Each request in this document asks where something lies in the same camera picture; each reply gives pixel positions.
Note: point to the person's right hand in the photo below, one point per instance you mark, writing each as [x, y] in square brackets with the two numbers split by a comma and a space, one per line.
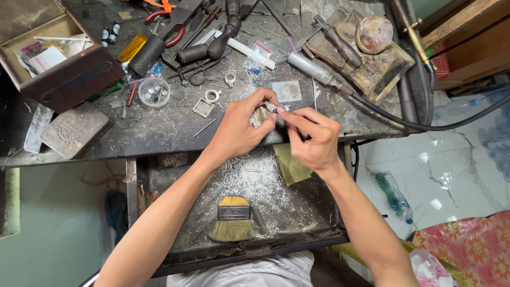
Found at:
[318, 139]

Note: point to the person's left hand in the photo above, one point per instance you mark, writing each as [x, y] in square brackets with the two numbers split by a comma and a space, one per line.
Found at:
[235, 131]

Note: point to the worn wooden bench pin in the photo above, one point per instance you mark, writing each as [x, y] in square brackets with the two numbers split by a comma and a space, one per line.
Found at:
[259, 116]

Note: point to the thin steel needle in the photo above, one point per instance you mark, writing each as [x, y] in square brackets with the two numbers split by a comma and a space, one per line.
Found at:
[204, 128]

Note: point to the green cloth piece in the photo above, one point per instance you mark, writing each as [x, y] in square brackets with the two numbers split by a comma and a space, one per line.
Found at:
[293, 165]

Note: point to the white square plaque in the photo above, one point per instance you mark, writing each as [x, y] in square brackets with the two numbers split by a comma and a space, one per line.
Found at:
[287, 91]

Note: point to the silver rotary tool handpiece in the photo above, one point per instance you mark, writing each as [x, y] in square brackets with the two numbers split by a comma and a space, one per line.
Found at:
[314, 71]

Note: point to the black metal scissors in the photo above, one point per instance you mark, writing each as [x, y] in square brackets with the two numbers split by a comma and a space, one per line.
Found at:
[199, 71]

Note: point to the black tray with silver filings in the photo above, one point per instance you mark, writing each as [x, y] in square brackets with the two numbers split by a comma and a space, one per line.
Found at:
[279, 207]

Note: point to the white plastic tube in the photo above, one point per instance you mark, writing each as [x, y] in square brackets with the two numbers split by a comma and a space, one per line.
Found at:
[251, 51]

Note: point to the clear zip bag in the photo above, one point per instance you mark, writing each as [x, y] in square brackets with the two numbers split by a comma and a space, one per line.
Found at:
[265, 54]

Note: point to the clear round plastic container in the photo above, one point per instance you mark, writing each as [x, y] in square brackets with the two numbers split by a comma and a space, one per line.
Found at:
[154, 92]

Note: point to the worn wooden block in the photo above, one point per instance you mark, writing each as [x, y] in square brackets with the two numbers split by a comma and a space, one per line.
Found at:
[378, 71]

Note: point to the green plastic bottle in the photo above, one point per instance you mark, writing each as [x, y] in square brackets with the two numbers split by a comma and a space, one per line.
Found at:
[393, 197]

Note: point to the round burnt soldering dish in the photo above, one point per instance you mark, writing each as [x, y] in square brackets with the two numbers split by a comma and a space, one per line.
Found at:
[373, 35]

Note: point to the yellow amber bar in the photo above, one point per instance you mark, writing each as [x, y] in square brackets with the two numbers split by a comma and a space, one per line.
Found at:
[132, 48]

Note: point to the green flat item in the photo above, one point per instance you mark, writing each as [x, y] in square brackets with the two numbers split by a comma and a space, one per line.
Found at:
[105, 91]

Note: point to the clear plastic bottle blue cap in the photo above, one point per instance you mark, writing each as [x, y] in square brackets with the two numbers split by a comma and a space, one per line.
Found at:
[454, 107]

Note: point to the brass torch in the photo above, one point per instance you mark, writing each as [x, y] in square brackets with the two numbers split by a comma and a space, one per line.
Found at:
[414, 38]

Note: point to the person's white shirt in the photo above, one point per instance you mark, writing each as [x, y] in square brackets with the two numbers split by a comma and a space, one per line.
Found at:
[247, 273]

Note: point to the orange plastic clip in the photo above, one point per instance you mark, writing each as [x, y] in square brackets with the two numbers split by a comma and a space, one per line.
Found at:
[165, 5]

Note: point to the dark blue cloth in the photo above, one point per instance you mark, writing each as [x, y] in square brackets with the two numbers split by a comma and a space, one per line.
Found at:
[116, 215]

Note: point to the black and white small cylinder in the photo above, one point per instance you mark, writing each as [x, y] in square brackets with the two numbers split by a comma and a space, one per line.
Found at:
[105, 36]
[114, 32]

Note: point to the embossed grey metal tin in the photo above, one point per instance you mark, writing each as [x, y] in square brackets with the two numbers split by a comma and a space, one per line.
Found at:
[75, 129]

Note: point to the pink plastic bag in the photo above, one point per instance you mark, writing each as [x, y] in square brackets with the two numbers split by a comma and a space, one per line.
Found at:
[430, 271]

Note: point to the brown wooden drawer box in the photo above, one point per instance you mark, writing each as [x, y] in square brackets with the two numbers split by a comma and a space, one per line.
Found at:
[67, 75]

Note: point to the pack of clear bottles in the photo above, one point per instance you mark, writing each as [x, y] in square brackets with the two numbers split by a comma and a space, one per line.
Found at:
[496, 139]

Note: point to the brown wooden furniture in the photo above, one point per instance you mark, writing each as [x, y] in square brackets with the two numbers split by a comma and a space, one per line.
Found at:
[470, 40]

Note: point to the red floral cloth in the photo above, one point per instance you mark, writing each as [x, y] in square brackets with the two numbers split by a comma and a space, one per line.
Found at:
[470, 243]

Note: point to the flat grey metal plate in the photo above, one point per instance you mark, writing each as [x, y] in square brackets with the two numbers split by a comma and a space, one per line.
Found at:
[36, 129]

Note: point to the square silver pendant frame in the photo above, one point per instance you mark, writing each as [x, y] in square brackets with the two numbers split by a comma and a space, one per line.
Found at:
[203, 107]

